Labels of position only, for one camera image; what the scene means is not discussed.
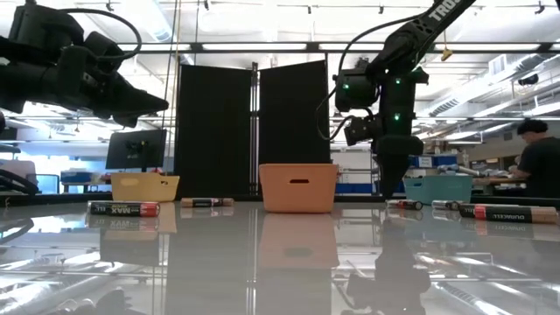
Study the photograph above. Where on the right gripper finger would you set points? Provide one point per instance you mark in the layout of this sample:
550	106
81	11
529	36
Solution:
394	175

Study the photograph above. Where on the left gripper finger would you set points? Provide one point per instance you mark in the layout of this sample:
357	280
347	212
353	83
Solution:
127	122
140	102

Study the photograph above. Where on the black battery red end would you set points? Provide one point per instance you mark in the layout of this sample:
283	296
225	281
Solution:
404	205

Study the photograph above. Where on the silver Energizer battery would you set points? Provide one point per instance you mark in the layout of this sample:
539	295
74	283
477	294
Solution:
446	205

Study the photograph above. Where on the black red MAX battery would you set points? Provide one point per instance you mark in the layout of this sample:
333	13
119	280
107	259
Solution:
122	209

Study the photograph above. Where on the copper black Duracell battery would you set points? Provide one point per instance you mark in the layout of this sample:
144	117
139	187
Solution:
205	202
507	214

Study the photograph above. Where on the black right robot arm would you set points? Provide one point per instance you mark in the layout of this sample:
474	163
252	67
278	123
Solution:
437	17

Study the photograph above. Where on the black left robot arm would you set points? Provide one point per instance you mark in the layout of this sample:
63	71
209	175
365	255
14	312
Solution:
26	79

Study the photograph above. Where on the black computer monitor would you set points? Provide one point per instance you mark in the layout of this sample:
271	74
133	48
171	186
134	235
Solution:
135	149

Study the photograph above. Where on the teal plastic bin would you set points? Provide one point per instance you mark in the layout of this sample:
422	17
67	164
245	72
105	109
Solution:
437	190

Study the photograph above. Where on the yellow plastic bin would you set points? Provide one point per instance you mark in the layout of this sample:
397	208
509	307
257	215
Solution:
144	188

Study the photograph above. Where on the orange plastic bin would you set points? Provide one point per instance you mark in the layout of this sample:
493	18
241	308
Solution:
297	192

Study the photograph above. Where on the person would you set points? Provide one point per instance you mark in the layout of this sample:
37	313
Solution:
542	162

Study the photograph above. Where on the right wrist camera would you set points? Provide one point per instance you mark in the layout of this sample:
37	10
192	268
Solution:
359	130

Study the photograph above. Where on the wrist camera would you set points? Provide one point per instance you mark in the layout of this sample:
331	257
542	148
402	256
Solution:
359	130
102	50

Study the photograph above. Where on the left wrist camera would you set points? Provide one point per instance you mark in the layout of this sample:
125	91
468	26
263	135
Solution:
102	50

